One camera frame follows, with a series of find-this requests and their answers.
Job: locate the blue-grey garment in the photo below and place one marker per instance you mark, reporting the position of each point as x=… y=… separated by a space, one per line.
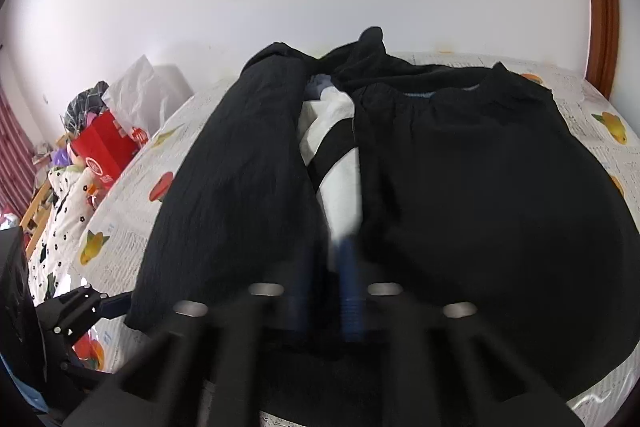
x=320 y=83

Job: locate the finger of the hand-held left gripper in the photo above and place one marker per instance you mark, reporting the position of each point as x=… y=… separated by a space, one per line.
x=75 y=309
x=87 y=369

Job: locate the brown wooden door frame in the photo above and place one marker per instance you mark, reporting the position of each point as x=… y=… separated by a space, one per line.
x=600 y=7

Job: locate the red striped curtain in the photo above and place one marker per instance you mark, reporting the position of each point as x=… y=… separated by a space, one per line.
x=12 y=157

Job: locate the red cardboard box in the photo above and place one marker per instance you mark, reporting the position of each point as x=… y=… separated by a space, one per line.
x=107 y=147

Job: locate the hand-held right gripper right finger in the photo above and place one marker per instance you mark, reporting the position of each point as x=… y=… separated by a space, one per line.
x=350 y=297

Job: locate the white plastic bag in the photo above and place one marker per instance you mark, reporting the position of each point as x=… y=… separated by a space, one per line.
x=142 y=92

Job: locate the white jacket with black stripes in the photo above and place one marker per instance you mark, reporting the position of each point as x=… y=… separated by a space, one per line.
x=340 y=172

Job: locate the wooden chair frame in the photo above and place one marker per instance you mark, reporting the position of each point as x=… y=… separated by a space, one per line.
x=37 y=209

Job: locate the black pants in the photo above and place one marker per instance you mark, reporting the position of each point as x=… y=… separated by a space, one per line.
x=475 y=207

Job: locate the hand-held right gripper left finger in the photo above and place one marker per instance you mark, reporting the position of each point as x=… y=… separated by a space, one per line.
x=300 y=302

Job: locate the fruit printed bed sheet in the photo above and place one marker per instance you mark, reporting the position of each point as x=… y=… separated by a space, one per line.
x=135 y=187

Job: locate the white cloth with black flowers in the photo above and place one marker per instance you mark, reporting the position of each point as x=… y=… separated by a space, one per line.
x=60 y=207

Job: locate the dark plaid bag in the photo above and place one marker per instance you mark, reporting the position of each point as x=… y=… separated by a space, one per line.
x=85 y=104

